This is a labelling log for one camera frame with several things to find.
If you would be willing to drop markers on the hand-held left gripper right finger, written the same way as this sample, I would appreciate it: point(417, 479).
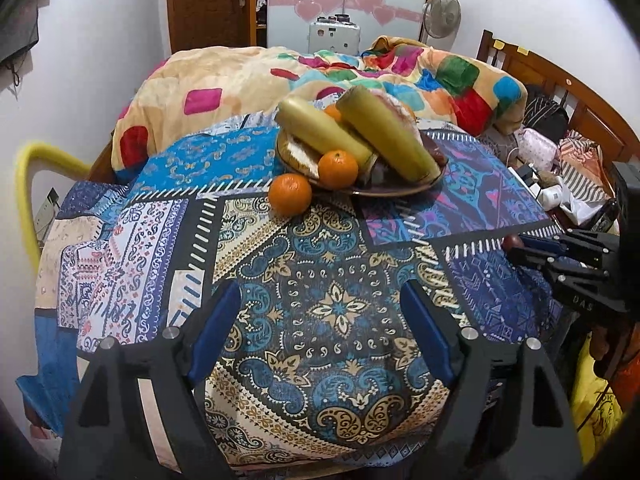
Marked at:
point(425, 325)

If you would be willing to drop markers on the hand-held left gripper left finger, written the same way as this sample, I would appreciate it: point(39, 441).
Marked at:
point(215, 325)

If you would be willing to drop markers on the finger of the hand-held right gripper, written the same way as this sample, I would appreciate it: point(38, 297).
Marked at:
point(535, 261)
point(545, 243)

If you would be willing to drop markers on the purple plate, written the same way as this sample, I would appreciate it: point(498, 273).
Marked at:
point(395, 187)

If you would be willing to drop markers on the small tangerine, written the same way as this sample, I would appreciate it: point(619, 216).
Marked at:
point(338, 170)
point(290, 195)

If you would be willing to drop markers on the peeled pomelo segment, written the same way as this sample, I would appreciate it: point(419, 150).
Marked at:
point(300, 155)
point(400, 110)

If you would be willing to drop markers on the yellow-green gourd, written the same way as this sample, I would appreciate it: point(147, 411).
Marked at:
point(320, 130)
point(385, 130)

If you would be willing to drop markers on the large orange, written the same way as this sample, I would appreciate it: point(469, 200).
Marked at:
point(333, 112)

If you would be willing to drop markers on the white round device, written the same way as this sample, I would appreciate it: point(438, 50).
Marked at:
point(551, 196)

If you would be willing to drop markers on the white plastic bag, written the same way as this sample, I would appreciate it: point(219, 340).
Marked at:
point(580, 208)

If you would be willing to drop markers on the white power strip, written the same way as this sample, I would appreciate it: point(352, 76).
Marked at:
point(525, 176)

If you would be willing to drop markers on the striped bag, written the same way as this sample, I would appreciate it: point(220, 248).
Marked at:
point(582, 170)

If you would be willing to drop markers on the pink dotted bag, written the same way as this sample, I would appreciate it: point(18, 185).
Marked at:
point(537, 145)

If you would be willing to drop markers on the yellow printed cloth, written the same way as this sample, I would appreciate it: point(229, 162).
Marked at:
point(595, 410)

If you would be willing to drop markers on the blue patterned tablecloth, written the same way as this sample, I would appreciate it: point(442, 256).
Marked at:
point(320, 270)

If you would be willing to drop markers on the black bag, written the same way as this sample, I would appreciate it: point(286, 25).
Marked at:
point(545, 110)

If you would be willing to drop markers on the wooden bed headboard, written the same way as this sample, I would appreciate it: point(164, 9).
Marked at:
point(545, 70)

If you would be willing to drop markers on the colourful patchwork blanket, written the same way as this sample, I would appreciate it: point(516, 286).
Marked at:
point(210, 75)

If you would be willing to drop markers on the standing fan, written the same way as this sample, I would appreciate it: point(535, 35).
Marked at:
point(442, 12)

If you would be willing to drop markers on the white appliance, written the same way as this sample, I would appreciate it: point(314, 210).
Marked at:
point(332, 37)

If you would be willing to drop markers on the brown wooden door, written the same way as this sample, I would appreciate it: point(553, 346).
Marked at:
point(210, 0)

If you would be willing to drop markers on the dark hanging cloth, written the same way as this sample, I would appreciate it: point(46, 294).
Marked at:
point(25, 15)

